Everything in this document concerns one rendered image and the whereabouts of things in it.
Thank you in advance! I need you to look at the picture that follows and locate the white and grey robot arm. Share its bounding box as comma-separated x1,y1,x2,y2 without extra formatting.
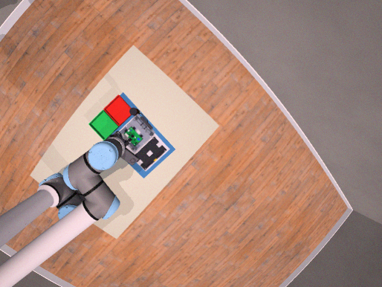
0,137,139,287

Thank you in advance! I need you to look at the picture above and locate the green bin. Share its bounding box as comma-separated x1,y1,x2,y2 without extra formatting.
88,110,119,140

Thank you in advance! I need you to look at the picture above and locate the red bin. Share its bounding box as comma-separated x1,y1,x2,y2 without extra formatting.
104,95,131,126

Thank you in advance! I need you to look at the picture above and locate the green circuit board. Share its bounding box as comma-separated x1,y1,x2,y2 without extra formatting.
125,128,142,145

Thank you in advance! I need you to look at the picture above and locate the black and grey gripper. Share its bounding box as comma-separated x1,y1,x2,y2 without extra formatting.
106,131,132,147

